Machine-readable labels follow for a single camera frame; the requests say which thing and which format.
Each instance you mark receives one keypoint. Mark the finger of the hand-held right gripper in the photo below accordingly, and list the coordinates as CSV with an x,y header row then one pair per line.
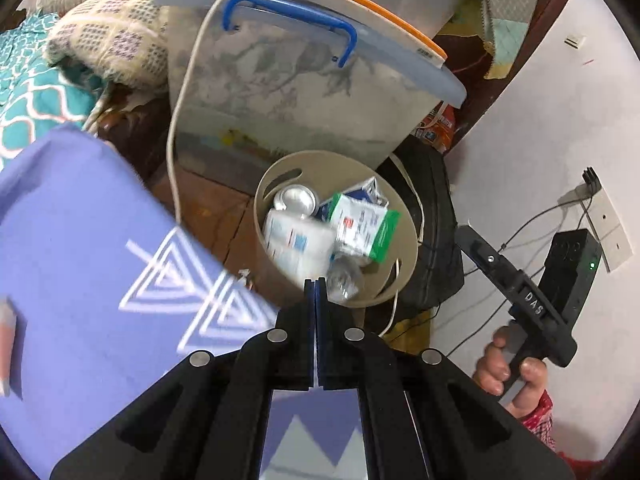
x,y
487,257

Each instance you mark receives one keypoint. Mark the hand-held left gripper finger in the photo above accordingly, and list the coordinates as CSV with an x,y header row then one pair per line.
x,y
323,320
312,320

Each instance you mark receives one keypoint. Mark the clear plastic packaging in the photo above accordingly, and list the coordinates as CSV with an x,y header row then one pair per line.
x,y
345,275

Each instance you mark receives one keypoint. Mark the white plastic bottle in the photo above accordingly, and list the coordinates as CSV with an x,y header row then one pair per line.
x,y
295,247

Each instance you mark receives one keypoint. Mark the beige round bin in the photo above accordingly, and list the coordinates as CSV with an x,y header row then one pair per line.
x,y
400,250

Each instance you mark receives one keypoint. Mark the white green tissue pack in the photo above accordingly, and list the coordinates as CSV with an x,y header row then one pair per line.
x,y
362,227

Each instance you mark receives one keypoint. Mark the silver metal can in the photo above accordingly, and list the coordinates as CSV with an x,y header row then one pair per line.
x,y
297,201

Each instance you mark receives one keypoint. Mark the blue carton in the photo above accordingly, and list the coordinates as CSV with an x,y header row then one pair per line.
x,y
367,190

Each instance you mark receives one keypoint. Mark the person's right forearm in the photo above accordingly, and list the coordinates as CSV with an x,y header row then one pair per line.
x,y
542,425

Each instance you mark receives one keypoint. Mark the person's right hand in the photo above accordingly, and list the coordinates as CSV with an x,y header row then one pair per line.
x,y
490,365

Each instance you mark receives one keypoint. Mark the black bag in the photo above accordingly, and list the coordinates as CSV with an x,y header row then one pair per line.
x,y
435,240

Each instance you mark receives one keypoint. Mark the orange snack packet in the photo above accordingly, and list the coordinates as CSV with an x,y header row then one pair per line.
x,y
440,127

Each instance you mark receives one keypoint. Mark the clear plastic storage box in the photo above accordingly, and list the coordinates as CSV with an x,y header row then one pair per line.
x,y
280,100

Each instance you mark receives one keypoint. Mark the yellow green patchwork quilt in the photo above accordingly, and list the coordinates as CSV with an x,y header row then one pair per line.
x,y
510,20

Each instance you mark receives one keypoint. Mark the blue printed blanket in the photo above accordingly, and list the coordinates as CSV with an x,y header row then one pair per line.
x,y
75,235

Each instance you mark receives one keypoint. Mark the white orange tube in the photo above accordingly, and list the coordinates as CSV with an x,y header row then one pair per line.
x,y
7,345

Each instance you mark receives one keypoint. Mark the cream patterned folded quilt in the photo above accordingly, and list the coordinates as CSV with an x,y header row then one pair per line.
x,y
110,25

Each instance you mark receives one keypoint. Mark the teal patterned bedsheet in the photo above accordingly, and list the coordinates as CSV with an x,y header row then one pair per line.
x,y
35,85

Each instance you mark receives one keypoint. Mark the white wall socket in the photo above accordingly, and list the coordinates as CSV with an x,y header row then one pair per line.
x,y
607,225

